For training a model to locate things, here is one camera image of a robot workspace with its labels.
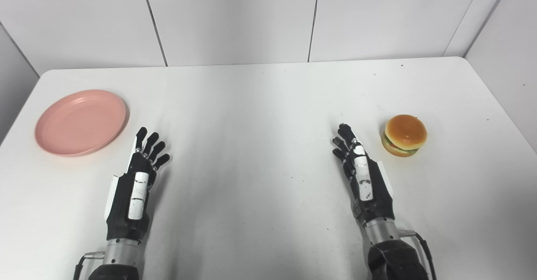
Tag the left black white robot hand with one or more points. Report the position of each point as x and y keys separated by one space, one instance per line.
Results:
x=126 y=196

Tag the pink round plate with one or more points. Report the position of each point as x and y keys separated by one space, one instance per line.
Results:
x=80 y=122

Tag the toy hamburger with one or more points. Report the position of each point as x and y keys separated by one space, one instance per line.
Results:
x=404 y=135

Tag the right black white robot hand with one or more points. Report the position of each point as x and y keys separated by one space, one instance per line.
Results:
x=371 y=187

